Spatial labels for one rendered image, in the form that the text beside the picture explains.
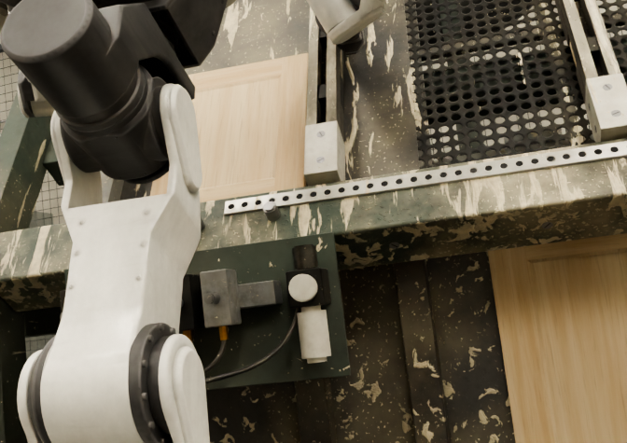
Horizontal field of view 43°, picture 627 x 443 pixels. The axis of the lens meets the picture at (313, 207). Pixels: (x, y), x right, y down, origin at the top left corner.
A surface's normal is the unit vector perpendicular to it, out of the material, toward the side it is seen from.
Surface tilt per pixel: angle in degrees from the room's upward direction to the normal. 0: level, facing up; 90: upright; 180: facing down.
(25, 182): 90
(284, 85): 57
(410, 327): 90
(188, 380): 90
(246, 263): 90
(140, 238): 64
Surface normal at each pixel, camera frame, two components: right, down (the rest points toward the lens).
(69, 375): -0.24, -0.45
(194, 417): 0.97, -0.14
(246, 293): -0.21, -0.11
